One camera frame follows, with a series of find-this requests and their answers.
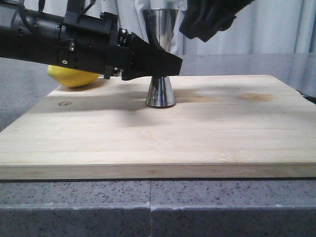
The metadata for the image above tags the steel double jigger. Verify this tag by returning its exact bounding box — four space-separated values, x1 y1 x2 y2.
146 9 178 108

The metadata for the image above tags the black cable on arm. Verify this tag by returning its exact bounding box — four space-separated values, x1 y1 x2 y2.
17 0 46 33

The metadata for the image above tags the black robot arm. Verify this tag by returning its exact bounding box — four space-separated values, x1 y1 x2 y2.
0 0 182 80

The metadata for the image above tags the black board handle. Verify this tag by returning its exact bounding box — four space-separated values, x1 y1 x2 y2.
298 91 316 106

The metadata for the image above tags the wooden cutting board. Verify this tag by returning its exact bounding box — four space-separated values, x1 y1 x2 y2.
0 75 316 179

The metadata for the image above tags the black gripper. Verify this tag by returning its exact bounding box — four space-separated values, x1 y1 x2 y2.
58 9 182 81

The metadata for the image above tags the yellow lemon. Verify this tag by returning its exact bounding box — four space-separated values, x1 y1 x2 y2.
47 65 99 87

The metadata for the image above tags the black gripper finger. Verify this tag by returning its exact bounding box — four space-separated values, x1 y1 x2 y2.
179 0 253 42

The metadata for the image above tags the grey curtain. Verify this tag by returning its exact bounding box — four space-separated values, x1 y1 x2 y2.
44 0 316 55

